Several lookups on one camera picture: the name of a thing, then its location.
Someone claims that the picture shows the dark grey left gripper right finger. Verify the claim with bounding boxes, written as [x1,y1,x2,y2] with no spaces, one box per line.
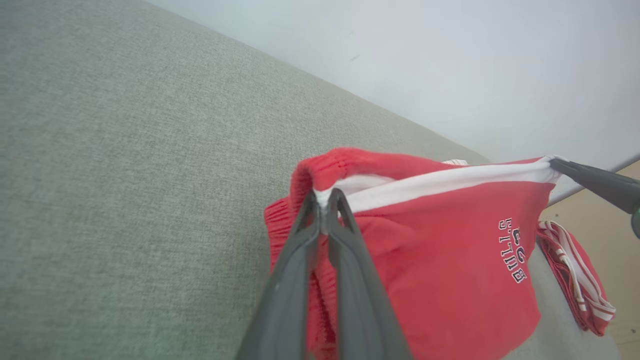
[327,189,413,360]

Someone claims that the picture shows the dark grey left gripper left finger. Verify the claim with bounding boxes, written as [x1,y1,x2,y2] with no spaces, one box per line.
[235,190,321,360]

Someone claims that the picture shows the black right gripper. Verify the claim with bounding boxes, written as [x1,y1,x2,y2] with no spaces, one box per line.
[550,158,640,240]

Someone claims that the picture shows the red shorts with white stripe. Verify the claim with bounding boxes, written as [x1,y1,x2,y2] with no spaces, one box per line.
[264,147,564,360]

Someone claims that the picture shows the red Bulls jersey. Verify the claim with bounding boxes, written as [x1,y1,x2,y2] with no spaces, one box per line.
[537,220,617,337]

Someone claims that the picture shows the light plywood panel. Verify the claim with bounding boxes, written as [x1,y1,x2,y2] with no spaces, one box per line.
[540,160,640,360]

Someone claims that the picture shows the grey fabric sofa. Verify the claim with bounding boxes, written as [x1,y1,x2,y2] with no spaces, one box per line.
[0,0,622,360]

